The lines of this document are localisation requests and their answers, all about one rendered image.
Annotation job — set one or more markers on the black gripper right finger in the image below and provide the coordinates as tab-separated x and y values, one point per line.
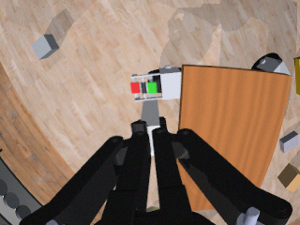
236	199

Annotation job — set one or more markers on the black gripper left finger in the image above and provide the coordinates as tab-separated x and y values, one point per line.
80	199

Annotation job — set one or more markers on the cream roll of masking tape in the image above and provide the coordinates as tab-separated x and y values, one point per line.
152	209

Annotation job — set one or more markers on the small brown cube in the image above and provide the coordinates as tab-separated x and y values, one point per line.
290	177

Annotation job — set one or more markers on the yellow rectangular block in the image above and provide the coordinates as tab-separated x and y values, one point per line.
297	74

